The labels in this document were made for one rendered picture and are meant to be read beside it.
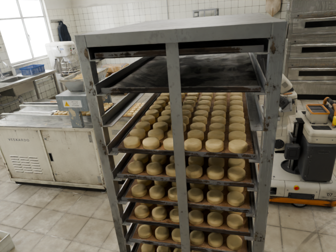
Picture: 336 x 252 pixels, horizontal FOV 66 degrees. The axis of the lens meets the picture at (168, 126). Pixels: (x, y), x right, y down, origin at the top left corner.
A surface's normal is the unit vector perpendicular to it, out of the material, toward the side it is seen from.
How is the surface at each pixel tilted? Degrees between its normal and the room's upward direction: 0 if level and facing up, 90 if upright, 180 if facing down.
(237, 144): 0
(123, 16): 90
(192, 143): 0
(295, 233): 0
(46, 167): 90
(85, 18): 90
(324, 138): 90
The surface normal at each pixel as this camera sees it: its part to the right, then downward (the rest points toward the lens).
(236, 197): -0.07, -0.91
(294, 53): -0.30, 0.41
